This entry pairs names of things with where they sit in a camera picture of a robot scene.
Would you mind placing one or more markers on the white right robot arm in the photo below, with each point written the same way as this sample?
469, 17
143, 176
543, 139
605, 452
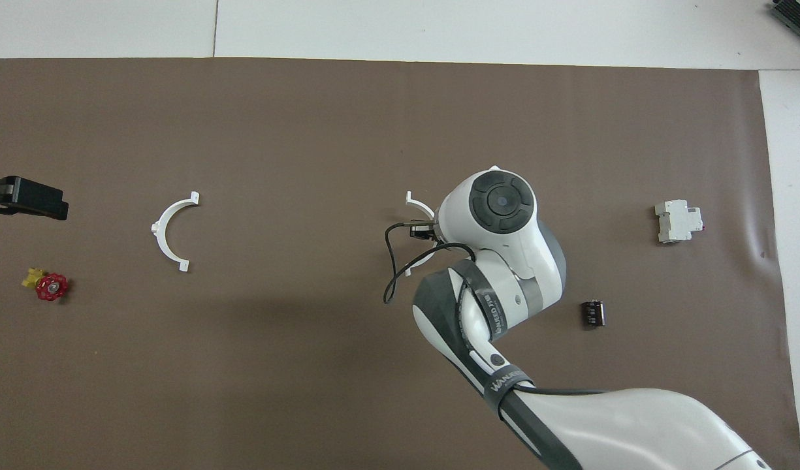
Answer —
504, 209

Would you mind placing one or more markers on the brass valve with red handwheel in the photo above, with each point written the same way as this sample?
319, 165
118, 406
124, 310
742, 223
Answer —
51, 286

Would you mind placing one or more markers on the brown paper table mat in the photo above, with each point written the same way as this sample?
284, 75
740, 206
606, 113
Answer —
243, 130

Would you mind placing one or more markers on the small black connector block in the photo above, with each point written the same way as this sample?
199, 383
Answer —
593, 314

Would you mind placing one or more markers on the white circuit breaker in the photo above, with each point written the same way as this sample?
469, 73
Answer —
677, 222

